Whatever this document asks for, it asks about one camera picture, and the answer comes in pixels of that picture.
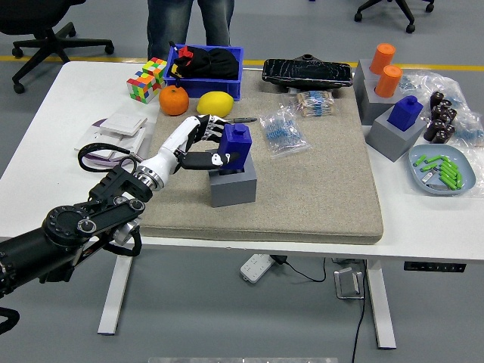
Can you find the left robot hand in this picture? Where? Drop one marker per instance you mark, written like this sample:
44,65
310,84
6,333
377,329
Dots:
170,147

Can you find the white wall switch panel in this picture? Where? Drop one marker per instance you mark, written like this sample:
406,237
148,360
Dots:
123,123
134,141

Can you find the silver metal stand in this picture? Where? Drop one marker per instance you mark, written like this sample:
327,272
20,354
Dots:
346,283

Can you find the colourful puzzle cube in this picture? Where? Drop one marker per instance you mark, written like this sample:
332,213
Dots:
155,68
143,89

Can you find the blue-grey plate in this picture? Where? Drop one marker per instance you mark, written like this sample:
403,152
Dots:
417,177

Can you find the clear plastic bag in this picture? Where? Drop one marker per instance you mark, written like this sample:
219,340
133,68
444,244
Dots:
470,128
427,81

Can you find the black office chair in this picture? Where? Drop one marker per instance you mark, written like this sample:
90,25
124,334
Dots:
401,7
49,41

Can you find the grey-brown mat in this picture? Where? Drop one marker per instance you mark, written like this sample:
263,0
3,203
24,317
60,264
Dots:
302,196

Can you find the taped resistor bundle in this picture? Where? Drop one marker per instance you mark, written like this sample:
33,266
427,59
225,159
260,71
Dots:
314,102

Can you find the person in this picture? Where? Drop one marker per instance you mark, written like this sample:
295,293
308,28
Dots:
166,26

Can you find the yellow lemon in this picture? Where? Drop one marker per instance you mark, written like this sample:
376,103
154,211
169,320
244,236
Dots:
215,105

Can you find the grey cube holder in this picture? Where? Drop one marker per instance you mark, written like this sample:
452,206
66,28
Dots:
359,75
378,109
232,191
389,141

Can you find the red ribbon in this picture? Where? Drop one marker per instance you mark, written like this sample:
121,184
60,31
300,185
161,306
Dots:
185,51

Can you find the black table control panel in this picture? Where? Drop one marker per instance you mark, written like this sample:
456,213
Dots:
435,266

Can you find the orange fruit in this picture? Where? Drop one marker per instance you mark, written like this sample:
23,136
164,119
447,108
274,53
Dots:
174,102

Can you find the black glossy rearview mirror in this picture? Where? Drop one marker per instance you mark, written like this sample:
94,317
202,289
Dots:
306,73

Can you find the blue square seal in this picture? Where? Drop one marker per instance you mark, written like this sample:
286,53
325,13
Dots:
404,115
238,140

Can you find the orange cylinder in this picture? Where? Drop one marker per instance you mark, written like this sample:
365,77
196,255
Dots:
382,58
389,81

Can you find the black capacitor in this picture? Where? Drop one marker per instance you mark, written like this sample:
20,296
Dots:
447,105
450,116
438,99
432,130
438,112
444,134

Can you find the white table leg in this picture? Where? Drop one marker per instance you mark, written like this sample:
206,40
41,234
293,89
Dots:
382,306
115,291

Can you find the black grey pen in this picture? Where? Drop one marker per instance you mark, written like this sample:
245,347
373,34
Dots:
244,119

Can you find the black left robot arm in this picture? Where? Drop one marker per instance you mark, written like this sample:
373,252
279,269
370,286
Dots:
75,223

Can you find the green cylindrical part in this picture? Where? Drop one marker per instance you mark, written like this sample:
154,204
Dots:
452,181
451,174
419,160
450,163
429,166
434,159
449,169

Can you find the white power strip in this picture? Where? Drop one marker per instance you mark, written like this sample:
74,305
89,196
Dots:
255,268

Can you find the blue plastic bin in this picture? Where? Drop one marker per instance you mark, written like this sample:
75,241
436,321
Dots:
211,87

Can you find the small silver metal part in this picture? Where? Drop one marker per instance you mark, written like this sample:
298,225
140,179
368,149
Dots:
428,177

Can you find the black cloth bag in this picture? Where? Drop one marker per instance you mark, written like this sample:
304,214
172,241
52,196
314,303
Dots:
215,64

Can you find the white wall socket panel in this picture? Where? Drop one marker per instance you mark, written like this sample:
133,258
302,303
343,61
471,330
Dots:
94,138

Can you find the clear bag of blue resistors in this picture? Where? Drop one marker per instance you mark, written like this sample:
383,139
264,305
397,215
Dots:
281,130

